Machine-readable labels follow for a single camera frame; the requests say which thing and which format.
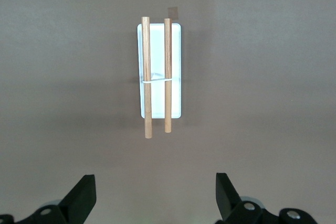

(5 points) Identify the white rack with wooden rods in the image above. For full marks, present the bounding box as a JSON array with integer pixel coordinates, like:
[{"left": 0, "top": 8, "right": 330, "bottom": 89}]
[{"left": 136, "top": 16, "right": 182, "bottom": 139}]

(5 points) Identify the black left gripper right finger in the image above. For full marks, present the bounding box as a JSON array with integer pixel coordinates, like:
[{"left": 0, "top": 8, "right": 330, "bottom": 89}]
[{"left": 215, "top": 173, "right": 318, "bottom": 224}]

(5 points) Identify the brown tape square marker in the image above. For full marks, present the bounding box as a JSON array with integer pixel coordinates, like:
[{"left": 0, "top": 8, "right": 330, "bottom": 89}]
[{"left": 167, "top": 6, "right": 181, "bottom": 19}]

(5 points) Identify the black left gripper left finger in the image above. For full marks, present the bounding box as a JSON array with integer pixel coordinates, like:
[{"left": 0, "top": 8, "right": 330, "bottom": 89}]
[{"left": 0, "top": 174, "right": 97, "bottom": 224}]

